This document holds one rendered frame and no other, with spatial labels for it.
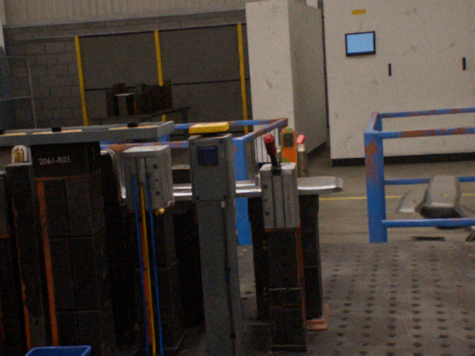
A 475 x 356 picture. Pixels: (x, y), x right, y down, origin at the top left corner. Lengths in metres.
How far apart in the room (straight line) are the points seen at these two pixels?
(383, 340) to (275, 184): 0.38
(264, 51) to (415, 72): 1.76
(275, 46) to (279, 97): 0.60
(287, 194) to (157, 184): 0.25
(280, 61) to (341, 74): 0.73
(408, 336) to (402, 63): 7.89
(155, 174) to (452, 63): 8.06
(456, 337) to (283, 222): 0.41
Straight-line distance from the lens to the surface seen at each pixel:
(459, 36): 9.47
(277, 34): 9.53
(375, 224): 3.44
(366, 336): 1.67
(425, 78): 9.45
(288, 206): 1.51
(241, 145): 3.51
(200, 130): 1.35
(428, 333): 1.68
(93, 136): 1.36
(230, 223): 1.37
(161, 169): 1.53
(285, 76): 9.51
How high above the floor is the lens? 1.25
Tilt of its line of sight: 8 degrees down
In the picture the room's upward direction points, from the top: 4 degrees counter-clockwise
